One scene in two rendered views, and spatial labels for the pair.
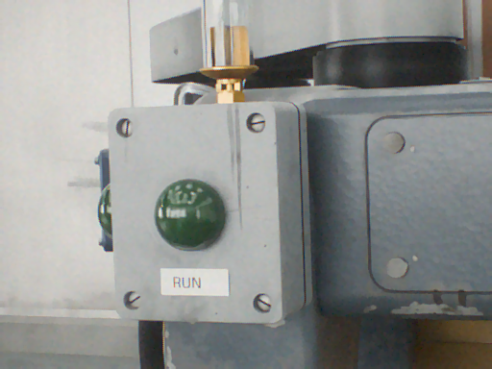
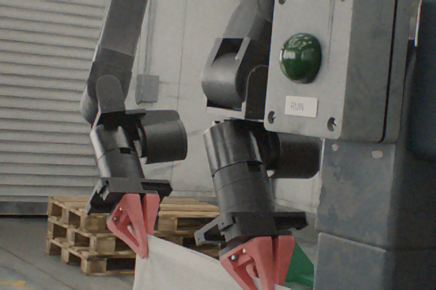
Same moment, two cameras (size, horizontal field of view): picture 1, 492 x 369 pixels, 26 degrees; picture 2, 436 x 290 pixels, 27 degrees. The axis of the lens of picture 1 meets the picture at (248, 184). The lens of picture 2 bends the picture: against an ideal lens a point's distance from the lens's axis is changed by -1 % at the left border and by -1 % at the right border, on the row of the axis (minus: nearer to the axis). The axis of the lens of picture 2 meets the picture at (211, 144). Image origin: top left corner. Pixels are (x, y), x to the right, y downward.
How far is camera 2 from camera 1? 28 cm
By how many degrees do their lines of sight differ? 38
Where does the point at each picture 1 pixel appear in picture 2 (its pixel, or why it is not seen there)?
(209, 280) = (308, 105)
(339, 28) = not seen: outside the picture
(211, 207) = (306, 50)
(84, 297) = not seen: outside the picture
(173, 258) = (293, 89)
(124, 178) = (277, 33)
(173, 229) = (282, 64)
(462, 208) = not seen: outside the picture
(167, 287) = (287, 109)
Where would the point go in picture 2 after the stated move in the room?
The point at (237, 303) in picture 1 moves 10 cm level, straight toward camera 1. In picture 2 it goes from (319, 122) to (212, 116)
